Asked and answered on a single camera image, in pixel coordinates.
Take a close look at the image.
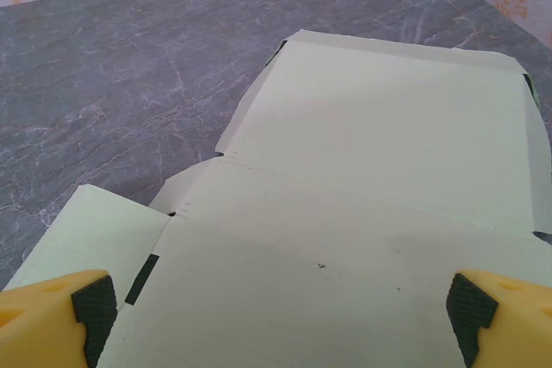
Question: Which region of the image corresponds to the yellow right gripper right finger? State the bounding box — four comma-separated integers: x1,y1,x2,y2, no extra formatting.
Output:
446,268,552,368

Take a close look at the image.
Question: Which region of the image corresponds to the pale green paper box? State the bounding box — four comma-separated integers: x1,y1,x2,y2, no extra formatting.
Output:
0,29,552,368

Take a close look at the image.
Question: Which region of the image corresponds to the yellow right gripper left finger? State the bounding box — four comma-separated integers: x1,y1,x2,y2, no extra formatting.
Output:
0,269,118,368

